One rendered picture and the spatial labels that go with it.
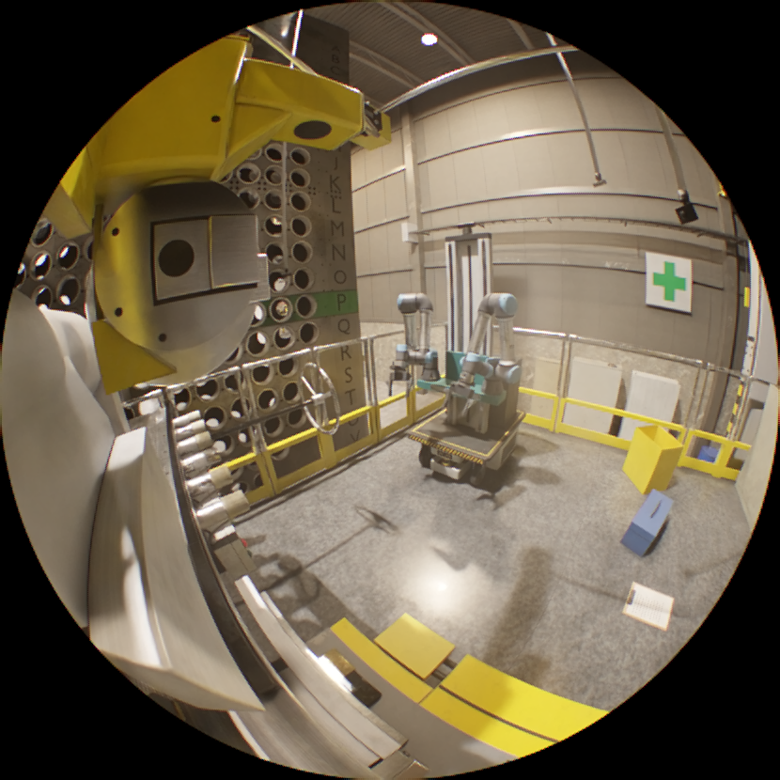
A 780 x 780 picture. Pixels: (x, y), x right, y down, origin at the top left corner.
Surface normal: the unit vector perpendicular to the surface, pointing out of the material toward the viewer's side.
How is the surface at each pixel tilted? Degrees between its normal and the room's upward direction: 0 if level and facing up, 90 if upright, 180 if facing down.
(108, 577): 0
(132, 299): 90
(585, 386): 90
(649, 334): 90
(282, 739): 0
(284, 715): 0
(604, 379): 90
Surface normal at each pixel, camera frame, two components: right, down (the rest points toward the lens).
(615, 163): -0.70, 0.27
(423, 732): -0.05, -0.94
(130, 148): 0.71, 0.20
